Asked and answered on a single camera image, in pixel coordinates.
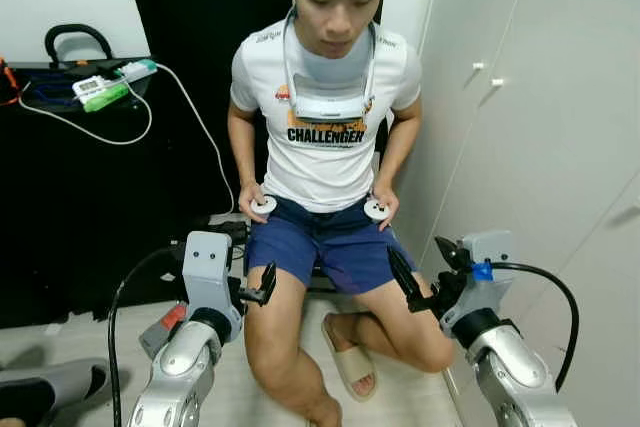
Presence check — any white round hand controller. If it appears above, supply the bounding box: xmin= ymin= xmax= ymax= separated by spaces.
xmin=363 ymin=198 xmax=391 ymax=221
xmin=250 ymin=195 xmax=278 ymax=216

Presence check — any man's left hand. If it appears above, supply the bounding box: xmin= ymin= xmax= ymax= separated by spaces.
xmin=364 ymin=185 xmax=401 ymax=231

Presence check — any man's right hand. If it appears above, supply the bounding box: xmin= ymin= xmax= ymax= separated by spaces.
xmin=237 ymin=181 xmax=279 ymax=224

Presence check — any grey and orange device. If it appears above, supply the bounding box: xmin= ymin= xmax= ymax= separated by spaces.
xmin=139 ymin=301 xmax=190 ymax=359

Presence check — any beige slipper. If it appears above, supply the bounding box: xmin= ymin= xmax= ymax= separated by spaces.
xmin=321 ymin=313 xmax=379 ymax=403

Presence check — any seated man in white t-shirt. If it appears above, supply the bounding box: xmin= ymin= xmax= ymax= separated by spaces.
xmin=226 ymin=0 xmax=457 ymax=427

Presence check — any white wardrobe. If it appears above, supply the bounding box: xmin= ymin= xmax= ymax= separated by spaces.
xmin=392 ymin=0 xmax=640 ymax=427

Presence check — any white headset around neck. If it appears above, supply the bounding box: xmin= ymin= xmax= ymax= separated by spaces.
xmin=283 ymin=5 xmax=379 ymax=124

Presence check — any grey slipper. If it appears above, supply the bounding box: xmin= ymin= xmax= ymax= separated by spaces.
xmin=0 ymin=356 xmax=112 ymax=426

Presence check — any green plug device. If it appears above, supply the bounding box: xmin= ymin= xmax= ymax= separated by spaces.
xmin=82 ymin=83 xmax=132 ymax=114

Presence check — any white power strip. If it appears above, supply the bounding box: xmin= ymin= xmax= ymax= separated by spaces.
xmin=118 ymin=59 xmax=160 ymax=84

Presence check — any white meter with display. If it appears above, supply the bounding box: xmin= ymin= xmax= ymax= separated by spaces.
xmin=72 ymin=75 xmax=109 ymax=101

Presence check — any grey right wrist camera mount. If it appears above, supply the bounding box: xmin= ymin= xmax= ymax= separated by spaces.
xmin=440 ymin=229 xmax=518 ymax=334

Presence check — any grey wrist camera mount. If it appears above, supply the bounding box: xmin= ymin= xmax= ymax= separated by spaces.
xmin=440 ymin=229 xmax=518 ymax=334
xmin=181 ymin=230 xmax=245 ymax=324

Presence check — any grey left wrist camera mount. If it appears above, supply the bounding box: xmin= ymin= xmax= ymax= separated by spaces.
xmin=181 ymin=230 xmax=245 ymax=324

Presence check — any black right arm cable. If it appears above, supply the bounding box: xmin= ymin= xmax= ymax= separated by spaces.
xmin=471 ymin=260 xmax=582 ymax=394

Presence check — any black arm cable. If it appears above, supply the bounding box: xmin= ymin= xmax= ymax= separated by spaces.
xmin=107 ymin=244 xmax=187 ymax=427
xmin=471 ymin=260 xmax=582 ymax=394

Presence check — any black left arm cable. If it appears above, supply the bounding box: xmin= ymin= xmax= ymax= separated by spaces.
xmin=107 ymin=244 xmax=187 ymax=427

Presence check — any long white power cable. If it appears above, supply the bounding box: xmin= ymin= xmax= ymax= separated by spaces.
xmin=155 ymin=62 xmax=237 ymax=214

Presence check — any black case with handle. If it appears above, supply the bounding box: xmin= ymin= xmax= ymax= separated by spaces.
xmin=0 ymin=23 xmax=241 ymax=330

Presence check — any looped white cable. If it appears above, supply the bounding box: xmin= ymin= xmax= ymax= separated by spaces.
xmin=18 ymin=75 xmax=154 ymax=147

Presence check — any orange cable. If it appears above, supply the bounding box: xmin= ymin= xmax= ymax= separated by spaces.
xmin=0 ymin=55 xmax=23 ymax=108

